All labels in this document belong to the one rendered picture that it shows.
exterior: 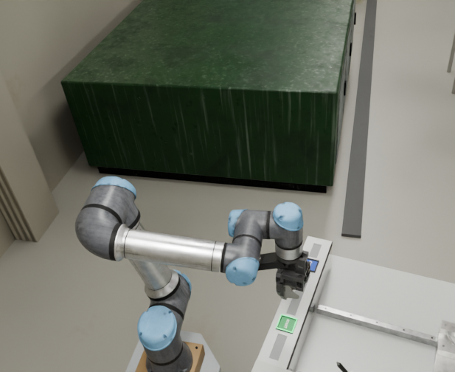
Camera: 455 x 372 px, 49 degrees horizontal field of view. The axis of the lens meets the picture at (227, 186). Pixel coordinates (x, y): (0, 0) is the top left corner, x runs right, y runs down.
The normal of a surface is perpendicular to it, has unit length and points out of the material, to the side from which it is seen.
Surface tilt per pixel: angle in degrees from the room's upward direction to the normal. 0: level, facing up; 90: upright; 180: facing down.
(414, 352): 0
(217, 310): 0
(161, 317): 9
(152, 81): 0
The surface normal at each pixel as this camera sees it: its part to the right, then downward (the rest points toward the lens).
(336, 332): -0.10, -0.76
